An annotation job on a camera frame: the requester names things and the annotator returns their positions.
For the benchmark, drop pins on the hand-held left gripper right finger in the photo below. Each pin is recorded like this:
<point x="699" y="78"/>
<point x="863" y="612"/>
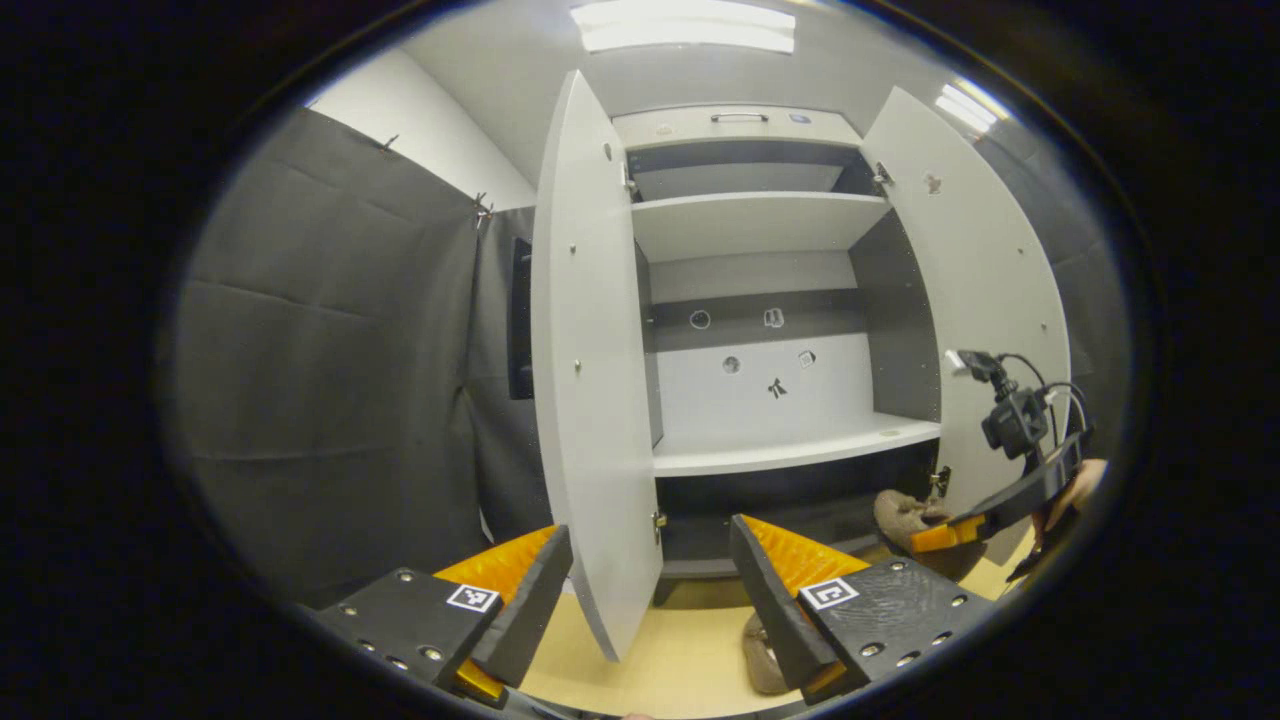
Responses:
<point x="770" y="600"/>

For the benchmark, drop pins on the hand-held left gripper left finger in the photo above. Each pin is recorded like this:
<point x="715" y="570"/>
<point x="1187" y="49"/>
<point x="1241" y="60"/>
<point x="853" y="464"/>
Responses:
<point x="530" y="610"/>

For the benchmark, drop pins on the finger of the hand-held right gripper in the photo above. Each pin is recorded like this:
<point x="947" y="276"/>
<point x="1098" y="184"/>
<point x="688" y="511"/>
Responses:
<point x="945" y="535"/>

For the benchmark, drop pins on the brown fuzzy shoe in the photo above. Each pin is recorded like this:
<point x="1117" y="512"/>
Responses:
<point x="900" y="515"/>
<point x="765" y="660"/>

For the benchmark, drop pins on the grey cabinet door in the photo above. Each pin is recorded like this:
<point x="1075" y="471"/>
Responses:
<point x="980" y="270"/>
<point x="590" y="350"/>

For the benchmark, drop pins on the grey shoe cabinet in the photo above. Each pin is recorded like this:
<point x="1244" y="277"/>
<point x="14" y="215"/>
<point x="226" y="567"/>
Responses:
<point x="760" y="400"/>

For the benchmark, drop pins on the light grey cabinet shelf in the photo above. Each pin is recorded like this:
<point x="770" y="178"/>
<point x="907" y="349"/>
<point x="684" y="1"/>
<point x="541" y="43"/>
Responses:
<point x="790" y="450"/>
<point x="750" y="225"/>

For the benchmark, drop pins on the grey cabinet drawer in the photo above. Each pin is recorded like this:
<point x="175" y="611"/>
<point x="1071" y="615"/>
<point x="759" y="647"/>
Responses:
<point x="680" y="130"/>

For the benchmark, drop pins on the ceiling light panel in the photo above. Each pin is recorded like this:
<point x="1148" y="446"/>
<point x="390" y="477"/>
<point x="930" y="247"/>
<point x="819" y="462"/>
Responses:
<point x="685" y="25"/>
<point x="970" y="108"/>

